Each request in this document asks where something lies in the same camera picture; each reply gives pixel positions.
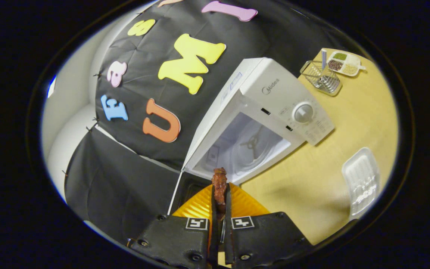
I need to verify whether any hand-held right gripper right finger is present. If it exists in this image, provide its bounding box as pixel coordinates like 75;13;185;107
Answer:
224;182;312;269

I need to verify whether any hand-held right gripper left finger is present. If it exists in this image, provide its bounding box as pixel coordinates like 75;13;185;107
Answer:
127;183;219;269

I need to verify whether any brown meat piece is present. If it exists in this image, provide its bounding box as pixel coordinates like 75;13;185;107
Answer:
211;167;228;221

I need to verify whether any white microwave oven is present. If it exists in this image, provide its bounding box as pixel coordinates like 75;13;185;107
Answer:
167;57;336;215

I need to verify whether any white plastic tray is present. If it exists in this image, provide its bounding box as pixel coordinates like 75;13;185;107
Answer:
342;147;381;221

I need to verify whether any white divided grain dish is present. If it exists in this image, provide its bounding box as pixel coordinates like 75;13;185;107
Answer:
327;50;367;77

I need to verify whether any wire mesh basket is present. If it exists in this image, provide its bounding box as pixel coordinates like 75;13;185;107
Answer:
300;60;342;97

